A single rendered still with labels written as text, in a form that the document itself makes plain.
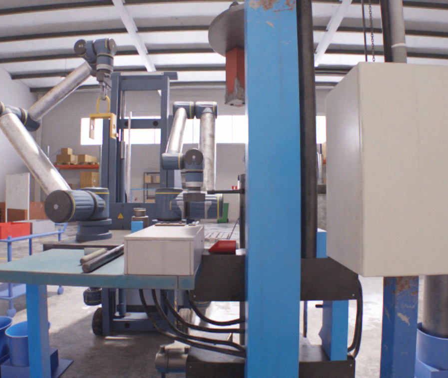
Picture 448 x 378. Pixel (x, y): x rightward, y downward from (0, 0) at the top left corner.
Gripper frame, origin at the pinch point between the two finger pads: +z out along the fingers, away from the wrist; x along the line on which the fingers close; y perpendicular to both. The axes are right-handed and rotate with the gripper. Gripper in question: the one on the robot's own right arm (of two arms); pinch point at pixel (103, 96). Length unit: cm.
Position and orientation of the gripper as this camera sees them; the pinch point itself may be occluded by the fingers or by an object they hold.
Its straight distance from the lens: 201.4
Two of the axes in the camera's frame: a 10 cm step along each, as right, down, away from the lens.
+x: 0.2, 0.2, 10.0
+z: 0.0, 10.0, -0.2
